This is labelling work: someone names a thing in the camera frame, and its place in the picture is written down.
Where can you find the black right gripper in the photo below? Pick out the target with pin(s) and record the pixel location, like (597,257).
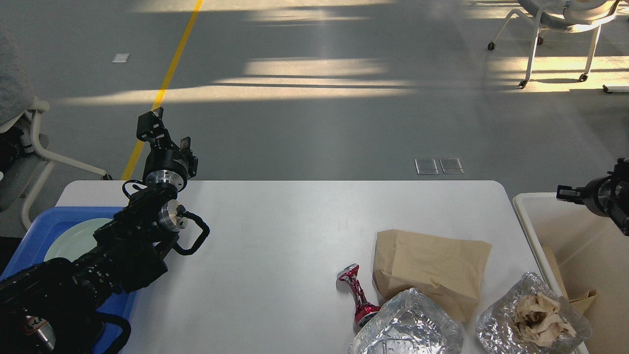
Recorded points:
(598,195)

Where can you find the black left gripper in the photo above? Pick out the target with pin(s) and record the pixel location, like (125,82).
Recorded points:
(165,164)

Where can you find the light green plate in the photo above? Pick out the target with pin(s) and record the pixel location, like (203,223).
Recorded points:
(76,241)

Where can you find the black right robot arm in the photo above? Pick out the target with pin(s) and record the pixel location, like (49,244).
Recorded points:
(620,212)

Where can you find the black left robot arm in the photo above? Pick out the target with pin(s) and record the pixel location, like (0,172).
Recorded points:
(52,307)

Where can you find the white plastic bin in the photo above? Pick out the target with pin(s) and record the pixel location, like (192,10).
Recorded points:
(592,253)

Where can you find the cardboard piece in bin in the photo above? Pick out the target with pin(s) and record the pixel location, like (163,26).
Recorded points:
(581,302)

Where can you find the crumpled brown paper napkin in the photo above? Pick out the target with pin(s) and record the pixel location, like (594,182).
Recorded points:
(537,320)

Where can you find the right floor outlet plate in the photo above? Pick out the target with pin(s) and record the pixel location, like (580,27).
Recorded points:
(451,166)

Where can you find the floor outlet plate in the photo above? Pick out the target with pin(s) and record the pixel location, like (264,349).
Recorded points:
(451,166)
(426,167)

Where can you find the white chair left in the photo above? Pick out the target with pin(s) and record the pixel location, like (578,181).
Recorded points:
(21,116)

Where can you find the white chair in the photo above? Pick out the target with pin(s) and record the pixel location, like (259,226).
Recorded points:
(21,116)
(561,16)

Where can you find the brown paper bag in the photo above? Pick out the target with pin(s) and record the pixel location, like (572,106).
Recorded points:
(448,271)

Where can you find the small foil piece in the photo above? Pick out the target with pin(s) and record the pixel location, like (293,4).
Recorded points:
(498,334)

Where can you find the left floor outlet plate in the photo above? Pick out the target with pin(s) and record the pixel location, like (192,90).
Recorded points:
(426,167)

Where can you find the white chair top right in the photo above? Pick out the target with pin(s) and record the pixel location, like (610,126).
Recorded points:
(561,16)

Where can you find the blue plastic tray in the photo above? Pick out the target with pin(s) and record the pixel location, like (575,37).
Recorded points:
(46,229)

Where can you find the crumpled aluminium foil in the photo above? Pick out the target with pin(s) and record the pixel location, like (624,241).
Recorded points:
(409,323)

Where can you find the crushed red soda can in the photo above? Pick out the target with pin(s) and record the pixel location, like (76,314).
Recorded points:
(364,310)

